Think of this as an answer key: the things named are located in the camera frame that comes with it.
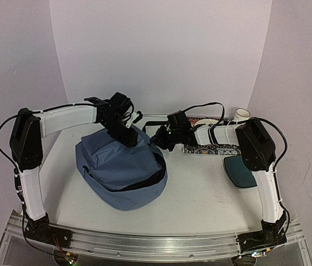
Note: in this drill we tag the cream and blue plate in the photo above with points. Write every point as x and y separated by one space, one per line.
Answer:
207 122

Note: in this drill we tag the dark teal square plate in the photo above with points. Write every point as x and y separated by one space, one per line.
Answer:
237 172

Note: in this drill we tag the blue student backpack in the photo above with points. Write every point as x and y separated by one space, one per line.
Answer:
123 166

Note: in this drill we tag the aluminium table front rail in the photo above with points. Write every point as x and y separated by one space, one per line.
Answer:
86 247

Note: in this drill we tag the patterned black placemat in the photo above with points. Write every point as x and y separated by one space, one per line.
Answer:
211 148

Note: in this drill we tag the white enamel mug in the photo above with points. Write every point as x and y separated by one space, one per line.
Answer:
241 114

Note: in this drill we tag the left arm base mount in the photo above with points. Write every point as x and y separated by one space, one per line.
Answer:
42 231

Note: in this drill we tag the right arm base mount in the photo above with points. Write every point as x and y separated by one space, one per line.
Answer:
269 236

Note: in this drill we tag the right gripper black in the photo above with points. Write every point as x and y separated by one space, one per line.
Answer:
158 138

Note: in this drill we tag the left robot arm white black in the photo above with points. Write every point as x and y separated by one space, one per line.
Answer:
30 127

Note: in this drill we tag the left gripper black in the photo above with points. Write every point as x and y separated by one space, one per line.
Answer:
129 140

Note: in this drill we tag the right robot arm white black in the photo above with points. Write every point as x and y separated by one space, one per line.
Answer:
256 146

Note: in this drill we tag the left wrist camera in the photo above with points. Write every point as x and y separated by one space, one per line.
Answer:
134 118

